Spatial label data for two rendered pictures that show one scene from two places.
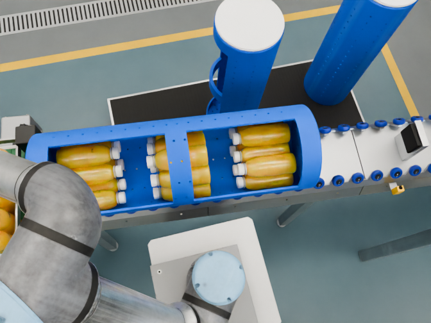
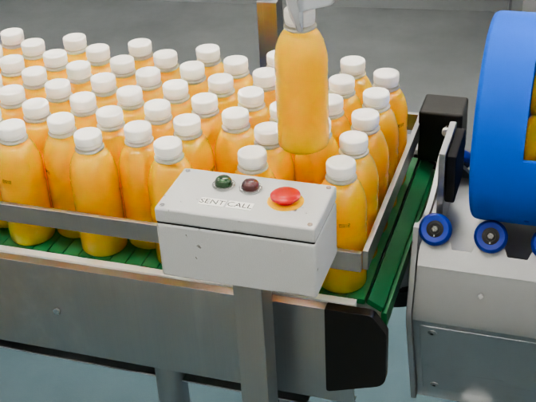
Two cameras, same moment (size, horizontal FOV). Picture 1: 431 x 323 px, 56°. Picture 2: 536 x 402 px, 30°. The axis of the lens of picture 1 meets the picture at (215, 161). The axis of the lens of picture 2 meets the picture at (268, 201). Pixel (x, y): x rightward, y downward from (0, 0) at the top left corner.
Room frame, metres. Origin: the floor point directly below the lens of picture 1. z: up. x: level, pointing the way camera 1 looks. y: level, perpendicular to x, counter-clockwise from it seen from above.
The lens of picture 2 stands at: (-0.86, 0.04, 1.73)
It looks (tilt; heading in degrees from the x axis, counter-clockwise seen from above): 32 degrees down; 37
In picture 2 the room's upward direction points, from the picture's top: 3 degrees counter-clockwise
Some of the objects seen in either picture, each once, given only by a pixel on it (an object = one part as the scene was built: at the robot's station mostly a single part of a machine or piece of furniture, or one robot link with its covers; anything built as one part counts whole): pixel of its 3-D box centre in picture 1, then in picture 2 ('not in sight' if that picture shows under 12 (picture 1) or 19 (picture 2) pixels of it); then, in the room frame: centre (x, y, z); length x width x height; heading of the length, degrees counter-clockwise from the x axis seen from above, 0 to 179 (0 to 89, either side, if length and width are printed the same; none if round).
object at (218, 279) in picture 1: (217, 280); not in sight; (0.06, -0.05, 1.38); 0.13 x 0.12 x 0.14; 166
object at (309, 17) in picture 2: not in sight; (299, 15); (0.10, 0.71, 1.27); 0.04 x 0.04 x 0.02
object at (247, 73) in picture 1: (237, 79); not in sight; (1.08, -0.04, 0.59); 0.28 x 0.28 x 0.88
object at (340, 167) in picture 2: not in sight; (340, 167); (0.09, 0.64, 1.08); 0.04 x 0.04 x 0.02
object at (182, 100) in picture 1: (236, 117); not in sight; (1.13, -0.08, 0.07); 1.50 x 0.52 x 0.15; 113
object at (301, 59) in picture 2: not in sight; (301, 84); (0.10, 0.71, 1.18); 0.07 x 0.07 x 0.17
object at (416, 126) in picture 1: (408, 141); not in sight; (0.69, -0.69, 1.00); 0.10 x 0.04 x 0.15; 18
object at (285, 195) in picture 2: not in sight; (285, 197); (-0.04, 0.63, 1.11); 0.04 x 0.04 x 0.01
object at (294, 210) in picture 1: (294, 210); not in sight; (0.54, -0.45, 0.31); 0.06 x 0.06 x 0.63; 18
